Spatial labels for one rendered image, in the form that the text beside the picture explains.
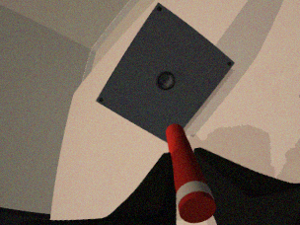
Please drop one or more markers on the red peg with white band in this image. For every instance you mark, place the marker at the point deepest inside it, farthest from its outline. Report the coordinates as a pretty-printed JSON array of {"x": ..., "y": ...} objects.
[{"x": 195, "y": 201}]

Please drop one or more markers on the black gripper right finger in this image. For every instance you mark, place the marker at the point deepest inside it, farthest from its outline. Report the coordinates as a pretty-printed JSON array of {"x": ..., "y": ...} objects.
[{"x": 245, "y": 197}]

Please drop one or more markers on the dark grey square panel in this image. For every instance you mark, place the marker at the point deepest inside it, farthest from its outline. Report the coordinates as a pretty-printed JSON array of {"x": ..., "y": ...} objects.
[{"x": 166, "y": 74}]

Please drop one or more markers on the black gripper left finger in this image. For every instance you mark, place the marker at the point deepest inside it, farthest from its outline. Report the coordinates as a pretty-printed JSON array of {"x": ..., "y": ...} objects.
[{"x": 154, "y": 202}]

